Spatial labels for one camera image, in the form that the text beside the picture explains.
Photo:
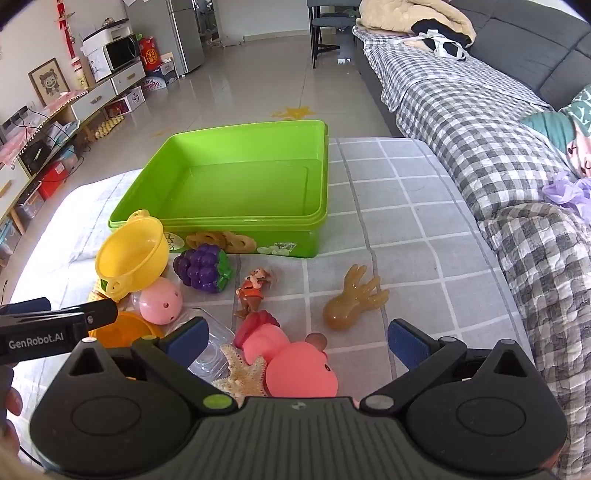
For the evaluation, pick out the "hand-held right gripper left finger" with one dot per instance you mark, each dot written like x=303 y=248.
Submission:
x=188 y=340

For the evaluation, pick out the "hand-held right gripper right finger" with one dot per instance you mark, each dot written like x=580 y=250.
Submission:
x=407 y=344

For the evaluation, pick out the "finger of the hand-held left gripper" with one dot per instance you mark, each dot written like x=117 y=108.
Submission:
x=25 y=306
x=101 y=312

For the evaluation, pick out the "yellow toy corn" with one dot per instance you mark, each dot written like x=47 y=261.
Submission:
x=100 y=290

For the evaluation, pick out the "clear plastic container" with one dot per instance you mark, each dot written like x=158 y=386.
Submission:
x=217 y=341

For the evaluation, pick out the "beige toy shell piece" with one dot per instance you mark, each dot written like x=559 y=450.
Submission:
x=244 y=374

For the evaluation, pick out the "amber rubber octopus toy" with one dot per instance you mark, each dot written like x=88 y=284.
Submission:
x=346 y=304

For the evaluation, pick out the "red toy food piece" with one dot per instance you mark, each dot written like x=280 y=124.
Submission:
x=295 y=369

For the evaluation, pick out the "green plastic box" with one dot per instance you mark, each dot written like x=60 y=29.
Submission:
x=240 y=184

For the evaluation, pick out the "person's left hand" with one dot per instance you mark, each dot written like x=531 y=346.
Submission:
x=10 y=406

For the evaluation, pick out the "pink ball with holes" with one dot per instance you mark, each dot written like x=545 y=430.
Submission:
x=159 y=300

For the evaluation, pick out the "yellow toy pot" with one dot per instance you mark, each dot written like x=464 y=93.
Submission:
x=134 y=249

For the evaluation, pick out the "purple toy grapes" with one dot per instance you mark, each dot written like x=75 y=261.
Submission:
x=201 y=267

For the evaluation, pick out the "orange brown toy figure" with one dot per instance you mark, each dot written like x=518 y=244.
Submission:
x=251 y=293

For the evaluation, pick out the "red storage box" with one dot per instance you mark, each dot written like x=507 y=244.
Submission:
x=53 y=180

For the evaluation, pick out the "pink tasselled cloth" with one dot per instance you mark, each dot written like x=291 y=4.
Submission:
x=64 y=101

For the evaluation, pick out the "white wooden tv cabinet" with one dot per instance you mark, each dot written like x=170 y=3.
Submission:
x=92 y=99

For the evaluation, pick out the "white cardboard box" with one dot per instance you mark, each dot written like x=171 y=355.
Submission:
x=131 y=99

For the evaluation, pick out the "purple cloth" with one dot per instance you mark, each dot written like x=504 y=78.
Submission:
x=565 y=191

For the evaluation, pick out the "framed bear picture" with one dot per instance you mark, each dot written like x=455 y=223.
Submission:
x=48 y=83

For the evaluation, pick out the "grey checked sofa cover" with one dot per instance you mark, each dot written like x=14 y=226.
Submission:
x=461 y=115

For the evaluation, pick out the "red white box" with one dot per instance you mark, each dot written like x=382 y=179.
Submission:
x=154 y=83

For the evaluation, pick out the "yellow star floor sticker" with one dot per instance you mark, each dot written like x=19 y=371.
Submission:
x=293 y=113

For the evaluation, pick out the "pink printed cushion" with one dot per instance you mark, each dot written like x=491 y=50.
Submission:
x=579 y=159

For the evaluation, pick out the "blue white carton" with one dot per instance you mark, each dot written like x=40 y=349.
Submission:
x=165 y=67

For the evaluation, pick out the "teal cushion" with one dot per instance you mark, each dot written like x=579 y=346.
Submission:
x=547 y=129

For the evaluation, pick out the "red gift box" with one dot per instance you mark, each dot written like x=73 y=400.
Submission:
x=148 y=55

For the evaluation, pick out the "microwave oven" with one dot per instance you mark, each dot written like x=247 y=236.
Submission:
x=120 y=50

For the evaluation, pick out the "white printer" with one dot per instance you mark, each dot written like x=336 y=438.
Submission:
x=104 y=34

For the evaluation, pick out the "red hanging ornament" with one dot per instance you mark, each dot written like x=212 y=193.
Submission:
x=64 y=27

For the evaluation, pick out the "silver fridge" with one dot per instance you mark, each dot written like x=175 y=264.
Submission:
x=184 y=37

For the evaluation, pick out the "green patterned pillow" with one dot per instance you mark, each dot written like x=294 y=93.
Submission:
x=579 y=108

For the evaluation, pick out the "black and white garment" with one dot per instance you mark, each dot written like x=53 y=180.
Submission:
x=438 y=30

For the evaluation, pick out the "dark grey sofa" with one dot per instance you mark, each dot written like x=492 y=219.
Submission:
x=531 y=41

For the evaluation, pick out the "beige jacket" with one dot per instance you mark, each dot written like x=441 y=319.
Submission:
x=392 y=16

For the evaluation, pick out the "dark grey chair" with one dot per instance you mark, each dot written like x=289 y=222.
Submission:
x=323 y=23

